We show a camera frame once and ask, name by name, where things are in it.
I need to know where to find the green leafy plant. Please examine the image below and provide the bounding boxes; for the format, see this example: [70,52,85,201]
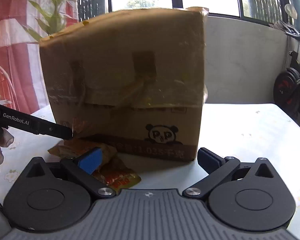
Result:
[23,0,78,43]

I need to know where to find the white floor lamp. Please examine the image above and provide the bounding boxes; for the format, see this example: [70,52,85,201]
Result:
[0,18,38,48]

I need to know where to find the gold red snack packet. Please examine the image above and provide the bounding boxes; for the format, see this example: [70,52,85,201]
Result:
[48,139,141,192]

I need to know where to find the brown cardboard box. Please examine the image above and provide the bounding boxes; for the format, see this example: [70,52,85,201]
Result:
[39,7,209,161]

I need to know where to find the black exercise bike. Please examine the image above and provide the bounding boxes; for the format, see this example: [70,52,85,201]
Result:
[273,4,300,126]

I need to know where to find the red patterned curtain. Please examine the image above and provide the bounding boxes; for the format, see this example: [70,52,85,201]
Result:
[0,0,80,116]

